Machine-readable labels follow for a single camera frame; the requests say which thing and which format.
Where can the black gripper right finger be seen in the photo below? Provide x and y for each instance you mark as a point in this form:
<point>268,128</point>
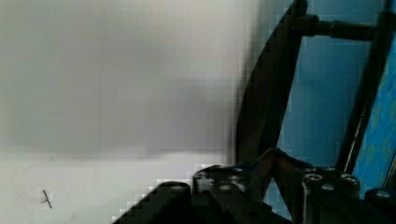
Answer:
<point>315,195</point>

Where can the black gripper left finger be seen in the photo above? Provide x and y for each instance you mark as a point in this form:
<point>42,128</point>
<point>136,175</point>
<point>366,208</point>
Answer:
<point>215,196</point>

